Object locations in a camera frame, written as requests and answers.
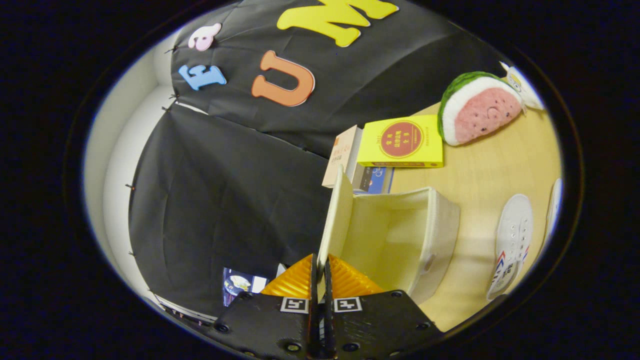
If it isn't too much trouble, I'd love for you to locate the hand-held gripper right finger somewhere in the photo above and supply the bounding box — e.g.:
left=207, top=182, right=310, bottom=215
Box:
left=322, top=253, right=443, bottom=360

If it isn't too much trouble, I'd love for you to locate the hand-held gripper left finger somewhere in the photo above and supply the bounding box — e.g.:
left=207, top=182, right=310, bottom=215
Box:
left=210, top=253, right=321, bottom=360

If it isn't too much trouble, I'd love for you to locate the cream fabric storage box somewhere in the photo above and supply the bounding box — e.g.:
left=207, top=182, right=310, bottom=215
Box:
left=316, top=165, right=461, bottom=306

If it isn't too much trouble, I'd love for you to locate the white canvas shoe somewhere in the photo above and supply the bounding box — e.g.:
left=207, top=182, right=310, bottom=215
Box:
left=544, top=178, right=563, bottom=251
left=486, top=194, right=534, bottom=302

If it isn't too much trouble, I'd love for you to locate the dark printed leaflet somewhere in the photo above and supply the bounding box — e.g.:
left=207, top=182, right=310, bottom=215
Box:
left=222, top=267, right=271, bottom=307

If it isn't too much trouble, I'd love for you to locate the blue book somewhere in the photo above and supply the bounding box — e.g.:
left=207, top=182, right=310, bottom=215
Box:
left=352, top=165, right=396, bottom=195

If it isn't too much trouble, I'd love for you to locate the beige book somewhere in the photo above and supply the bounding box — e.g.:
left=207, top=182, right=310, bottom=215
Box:
left=321, top=125, right=364, bottom=189

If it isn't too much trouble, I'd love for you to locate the yellow book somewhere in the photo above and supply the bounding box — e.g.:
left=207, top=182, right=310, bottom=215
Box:
left=357, top=114, right=444, bottom=169

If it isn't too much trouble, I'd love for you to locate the watermelon slice plush toy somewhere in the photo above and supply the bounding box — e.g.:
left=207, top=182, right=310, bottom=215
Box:
left=437, top=71, right=526, bottom=147

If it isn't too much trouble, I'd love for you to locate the white plush toy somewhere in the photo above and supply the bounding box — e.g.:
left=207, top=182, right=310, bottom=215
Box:
left=499, top=61, right=546, bottom=112

